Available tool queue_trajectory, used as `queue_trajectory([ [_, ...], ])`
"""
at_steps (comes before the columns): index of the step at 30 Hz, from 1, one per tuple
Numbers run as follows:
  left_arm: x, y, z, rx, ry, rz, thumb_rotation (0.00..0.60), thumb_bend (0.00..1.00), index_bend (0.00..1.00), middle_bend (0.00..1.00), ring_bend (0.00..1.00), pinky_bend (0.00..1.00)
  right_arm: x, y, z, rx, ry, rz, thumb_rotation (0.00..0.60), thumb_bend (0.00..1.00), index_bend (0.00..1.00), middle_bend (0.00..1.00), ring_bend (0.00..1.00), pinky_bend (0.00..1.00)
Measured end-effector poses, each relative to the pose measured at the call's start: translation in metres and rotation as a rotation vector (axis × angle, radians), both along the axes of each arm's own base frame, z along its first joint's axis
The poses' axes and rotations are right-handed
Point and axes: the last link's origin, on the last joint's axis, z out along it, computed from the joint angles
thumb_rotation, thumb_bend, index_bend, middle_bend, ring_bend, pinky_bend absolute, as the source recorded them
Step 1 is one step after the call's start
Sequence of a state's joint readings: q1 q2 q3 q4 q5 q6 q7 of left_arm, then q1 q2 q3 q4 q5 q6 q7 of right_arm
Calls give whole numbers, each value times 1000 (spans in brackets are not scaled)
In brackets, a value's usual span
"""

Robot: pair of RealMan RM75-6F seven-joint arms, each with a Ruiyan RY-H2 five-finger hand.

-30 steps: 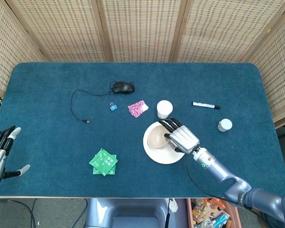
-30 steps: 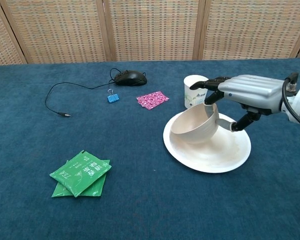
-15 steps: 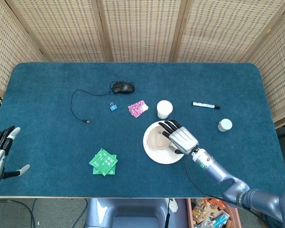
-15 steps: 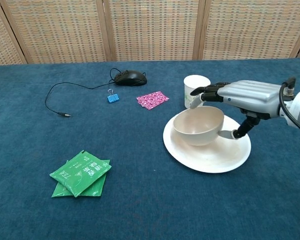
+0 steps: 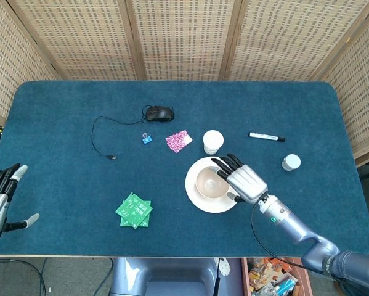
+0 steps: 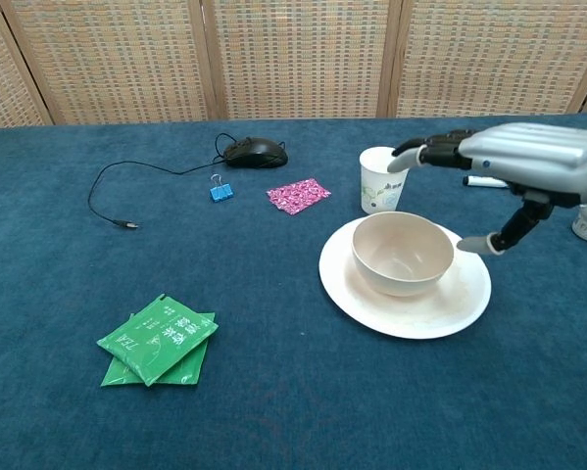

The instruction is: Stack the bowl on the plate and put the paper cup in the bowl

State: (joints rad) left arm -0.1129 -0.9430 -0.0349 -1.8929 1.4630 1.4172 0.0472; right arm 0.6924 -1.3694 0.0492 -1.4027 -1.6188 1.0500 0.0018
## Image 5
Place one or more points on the white black marker pen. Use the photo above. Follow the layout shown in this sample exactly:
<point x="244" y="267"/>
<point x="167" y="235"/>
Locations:
<point x="264" y="136"/>

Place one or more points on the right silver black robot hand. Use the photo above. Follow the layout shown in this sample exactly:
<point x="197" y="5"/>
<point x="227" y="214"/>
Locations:
<point x="245" y="183"/>

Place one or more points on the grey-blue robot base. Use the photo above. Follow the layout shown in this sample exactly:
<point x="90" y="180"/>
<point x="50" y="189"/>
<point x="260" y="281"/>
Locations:
<point x="172" y="277"/>

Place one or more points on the white paper cup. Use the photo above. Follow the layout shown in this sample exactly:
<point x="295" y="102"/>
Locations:
<point x="212" y="140"/>

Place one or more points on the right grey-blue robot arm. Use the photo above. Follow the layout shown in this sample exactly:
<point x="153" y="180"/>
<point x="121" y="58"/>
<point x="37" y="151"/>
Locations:
<point x="301" y="231"/>

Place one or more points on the black computer mouse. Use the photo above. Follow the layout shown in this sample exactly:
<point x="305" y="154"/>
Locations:
<point x="160" y="114"/>

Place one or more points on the white perforated tag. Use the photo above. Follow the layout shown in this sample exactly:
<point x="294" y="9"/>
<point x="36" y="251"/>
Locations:
<point x="224" y="267"/>

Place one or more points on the white round plate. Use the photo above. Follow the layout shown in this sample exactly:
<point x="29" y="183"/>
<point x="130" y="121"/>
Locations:
<point x="202" y="205"/>

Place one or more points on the woven wooden folding screen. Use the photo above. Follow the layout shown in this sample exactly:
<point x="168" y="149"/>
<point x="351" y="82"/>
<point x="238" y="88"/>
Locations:
<point x="184" y="37"/>

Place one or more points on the wooden box of snacks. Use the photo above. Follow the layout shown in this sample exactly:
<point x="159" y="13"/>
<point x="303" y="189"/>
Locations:
<point x="273" y="277"/>

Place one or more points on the small white lidded jar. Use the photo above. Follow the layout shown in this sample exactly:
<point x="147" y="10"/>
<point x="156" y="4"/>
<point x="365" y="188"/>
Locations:
<point x="291" y="162"/>

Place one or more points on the green printed packet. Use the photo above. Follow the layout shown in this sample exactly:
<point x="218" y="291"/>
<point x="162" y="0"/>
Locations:
<point x="133" y="209"/>
<point x="146" y="222"/>

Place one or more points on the beige bowl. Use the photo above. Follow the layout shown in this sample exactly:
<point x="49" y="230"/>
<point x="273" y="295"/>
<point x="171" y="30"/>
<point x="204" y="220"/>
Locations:
<point x="209" y="185"/>

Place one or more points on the pink patterned packet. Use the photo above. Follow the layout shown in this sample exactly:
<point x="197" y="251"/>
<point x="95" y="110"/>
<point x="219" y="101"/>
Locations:
<point x="177" y="141"/>

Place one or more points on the blue binder clip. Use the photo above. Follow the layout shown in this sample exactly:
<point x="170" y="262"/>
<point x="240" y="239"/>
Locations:
<point x="146" y="139"/>

